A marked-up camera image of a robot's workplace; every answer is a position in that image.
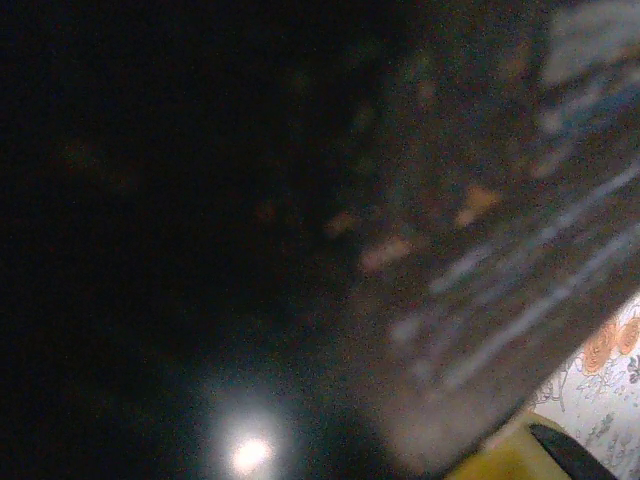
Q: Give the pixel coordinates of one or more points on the floral patterned tablecloth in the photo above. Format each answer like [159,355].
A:
[610,400]

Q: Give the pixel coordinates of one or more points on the starry night painted box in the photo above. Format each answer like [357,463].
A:
[500,200]

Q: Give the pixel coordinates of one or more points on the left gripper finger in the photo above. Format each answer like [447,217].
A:
[510,460]

